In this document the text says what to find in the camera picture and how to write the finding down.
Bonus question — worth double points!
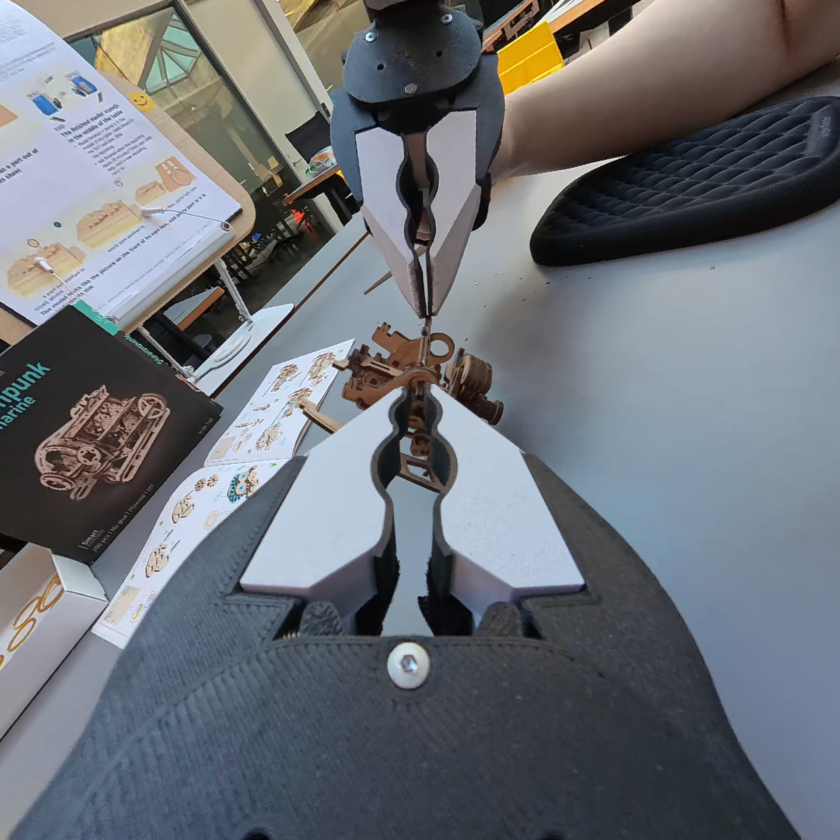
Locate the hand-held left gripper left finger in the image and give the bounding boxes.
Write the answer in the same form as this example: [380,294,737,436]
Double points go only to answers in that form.
[239,387,401,636]

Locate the small wooden ring part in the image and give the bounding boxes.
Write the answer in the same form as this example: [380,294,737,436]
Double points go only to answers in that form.
[420,316,458,378]

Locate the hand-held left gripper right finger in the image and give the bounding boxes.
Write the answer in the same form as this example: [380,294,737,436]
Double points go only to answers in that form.
[419,386,586,636]

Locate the instruction book on stand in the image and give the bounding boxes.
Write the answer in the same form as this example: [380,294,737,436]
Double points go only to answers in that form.
[0,66,296,398]

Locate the wooden mechanical model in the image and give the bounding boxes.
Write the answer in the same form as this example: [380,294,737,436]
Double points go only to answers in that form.
[298,320,506,494]

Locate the printed instruction sheet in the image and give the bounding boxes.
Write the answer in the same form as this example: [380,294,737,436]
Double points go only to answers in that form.
[0,0,244,326]

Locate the black folding chair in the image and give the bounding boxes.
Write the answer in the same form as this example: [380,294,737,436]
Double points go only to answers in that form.
[285,110,333,173]

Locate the black model kit box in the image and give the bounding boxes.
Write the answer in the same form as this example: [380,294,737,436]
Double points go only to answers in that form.
[0,305,224,565]

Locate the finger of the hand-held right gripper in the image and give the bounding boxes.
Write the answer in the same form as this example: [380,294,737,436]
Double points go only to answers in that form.
[424,107,484,317]
[354,126,429,320]

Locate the white cardboard box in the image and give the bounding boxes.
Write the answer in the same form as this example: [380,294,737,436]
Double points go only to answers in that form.
[0,545,109,742]

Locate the illustrated instruction booklet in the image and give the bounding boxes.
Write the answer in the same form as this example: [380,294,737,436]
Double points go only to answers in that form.
[92,339,355,651]

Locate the person's right forearm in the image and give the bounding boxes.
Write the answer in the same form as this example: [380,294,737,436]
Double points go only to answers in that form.
[489,0,840,188]

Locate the yellow plastic bin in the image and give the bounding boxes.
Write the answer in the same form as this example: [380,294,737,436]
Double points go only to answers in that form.
[497,21,565,101]

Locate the background wooden table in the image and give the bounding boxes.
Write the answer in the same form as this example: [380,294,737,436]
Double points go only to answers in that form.
[282,164,368,232]

